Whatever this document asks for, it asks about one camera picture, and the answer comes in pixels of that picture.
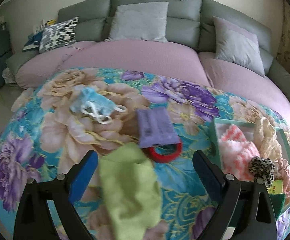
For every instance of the leopard print scrunchie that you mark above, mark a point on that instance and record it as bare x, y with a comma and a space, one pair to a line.
262, 168

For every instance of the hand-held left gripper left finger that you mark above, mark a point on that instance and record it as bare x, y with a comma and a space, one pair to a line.
83, 177

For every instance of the green scouring pad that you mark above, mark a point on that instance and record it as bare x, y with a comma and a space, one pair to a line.
276, 202

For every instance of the cream lace cloth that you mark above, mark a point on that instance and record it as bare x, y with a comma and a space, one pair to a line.
267, 135

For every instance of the grey sofa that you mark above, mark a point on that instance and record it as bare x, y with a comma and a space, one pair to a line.
185, 12

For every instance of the blue cloth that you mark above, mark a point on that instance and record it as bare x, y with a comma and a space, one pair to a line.
32, 41

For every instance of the black white patterned pillow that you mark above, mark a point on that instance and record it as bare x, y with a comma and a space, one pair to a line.
57, 33

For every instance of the green yellow packet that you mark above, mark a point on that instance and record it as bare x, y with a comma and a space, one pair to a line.
276, 187

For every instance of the yellow-green cloth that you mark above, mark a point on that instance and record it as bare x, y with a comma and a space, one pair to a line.
127, 192

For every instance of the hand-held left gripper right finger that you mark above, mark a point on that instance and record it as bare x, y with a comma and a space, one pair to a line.
207, 177

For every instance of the purple packet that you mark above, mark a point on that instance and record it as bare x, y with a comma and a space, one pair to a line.
155, 125

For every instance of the pink white knitted cloth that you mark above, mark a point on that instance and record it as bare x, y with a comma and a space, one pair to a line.
237, 150

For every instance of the pink sofa cover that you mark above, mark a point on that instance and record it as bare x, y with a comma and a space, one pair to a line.
147, 55

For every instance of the teal box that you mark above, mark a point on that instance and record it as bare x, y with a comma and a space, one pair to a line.
216, 140

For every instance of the floral blanket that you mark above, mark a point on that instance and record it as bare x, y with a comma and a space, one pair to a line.
47, 135

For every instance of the red tape roll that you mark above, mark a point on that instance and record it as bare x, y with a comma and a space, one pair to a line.
165, 153

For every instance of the grey lilac pillow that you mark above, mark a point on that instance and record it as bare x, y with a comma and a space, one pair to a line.
239, 45

